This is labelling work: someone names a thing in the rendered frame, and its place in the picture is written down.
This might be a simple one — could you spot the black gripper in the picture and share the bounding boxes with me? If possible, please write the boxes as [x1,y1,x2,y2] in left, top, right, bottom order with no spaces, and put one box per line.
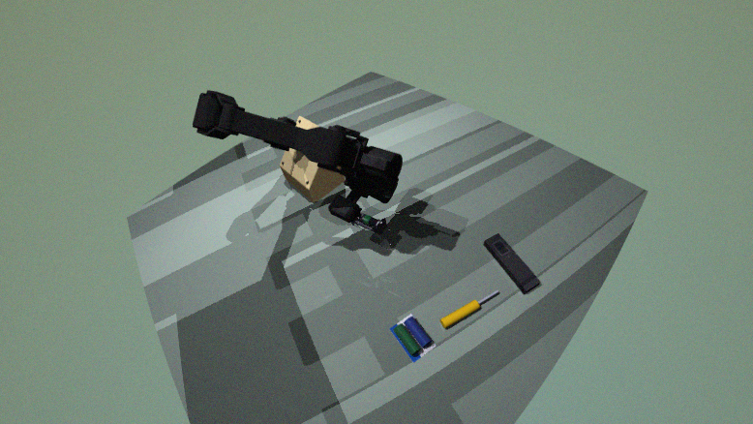
[328,171,370,223]

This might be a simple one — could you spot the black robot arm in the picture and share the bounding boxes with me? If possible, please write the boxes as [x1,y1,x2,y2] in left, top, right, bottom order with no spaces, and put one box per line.
[193,90,403,203]

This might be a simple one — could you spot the black cylindrical battery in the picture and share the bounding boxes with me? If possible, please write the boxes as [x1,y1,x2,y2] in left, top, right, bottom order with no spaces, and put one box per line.
[358,213,380,229]

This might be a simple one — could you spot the yellow-handled screwdriver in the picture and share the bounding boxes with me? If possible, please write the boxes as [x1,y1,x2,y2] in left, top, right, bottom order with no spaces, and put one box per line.
[440,290,499,328]

